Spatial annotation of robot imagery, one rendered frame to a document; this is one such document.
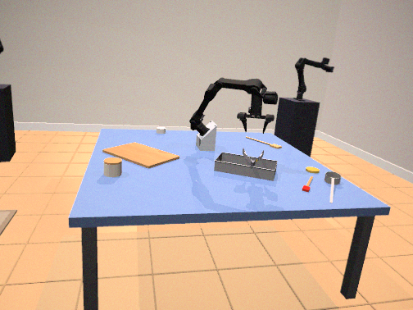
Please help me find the orange flat board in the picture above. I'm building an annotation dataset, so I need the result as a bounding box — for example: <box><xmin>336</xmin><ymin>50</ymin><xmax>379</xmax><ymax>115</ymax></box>
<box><xmin>102</xmin><ymin>142</ymin><xmax>179</xmax><ymax>169</ymax></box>

